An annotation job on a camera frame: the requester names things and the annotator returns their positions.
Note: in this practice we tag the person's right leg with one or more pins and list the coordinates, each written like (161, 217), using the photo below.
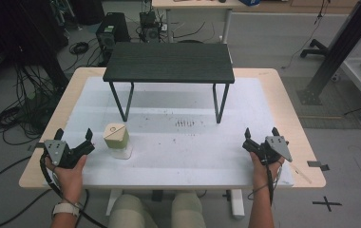
(187, 211)

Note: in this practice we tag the black computer tower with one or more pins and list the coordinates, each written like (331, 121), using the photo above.
(112, 31)

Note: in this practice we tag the black metal stand column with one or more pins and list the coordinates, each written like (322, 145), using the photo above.
(340, 52)

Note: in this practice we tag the beige background table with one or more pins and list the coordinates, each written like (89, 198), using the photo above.
(197, 6)

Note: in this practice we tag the white table mat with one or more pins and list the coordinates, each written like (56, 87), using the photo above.
(175, 155)

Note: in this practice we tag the person's left leg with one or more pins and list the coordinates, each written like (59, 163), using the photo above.
(129, 212)

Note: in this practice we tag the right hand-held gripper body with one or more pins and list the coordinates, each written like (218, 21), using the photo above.
(275, 148)

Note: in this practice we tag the black curtain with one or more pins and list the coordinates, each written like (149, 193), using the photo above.
(20, 30)

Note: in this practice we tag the green container with beige lid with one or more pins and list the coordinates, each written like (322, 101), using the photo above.
(117, 141)

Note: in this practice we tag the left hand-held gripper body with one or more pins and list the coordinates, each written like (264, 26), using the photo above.
(57, 152)

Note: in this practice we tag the black open computer case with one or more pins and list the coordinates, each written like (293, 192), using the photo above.
(150, 27)

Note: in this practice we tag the white wristwatch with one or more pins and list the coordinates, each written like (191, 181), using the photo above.
(64, 209)

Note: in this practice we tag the black desktop shelf riser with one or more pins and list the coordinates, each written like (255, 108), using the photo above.
(169, 61)

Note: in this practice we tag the person's right hand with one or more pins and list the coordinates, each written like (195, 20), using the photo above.
(261, 172)

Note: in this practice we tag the person's left hand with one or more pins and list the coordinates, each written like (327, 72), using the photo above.
(70, 179)

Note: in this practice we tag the white table foot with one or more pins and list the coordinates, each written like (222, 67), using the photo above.
(237, 202)
(112, 200)

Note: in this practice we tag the person's leg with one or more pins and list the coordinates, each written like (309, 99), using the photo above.
(187, 211)
(129, 212)

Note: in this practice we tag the dark tape piece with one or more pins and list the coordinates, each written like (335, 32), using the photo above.
(318, 164)

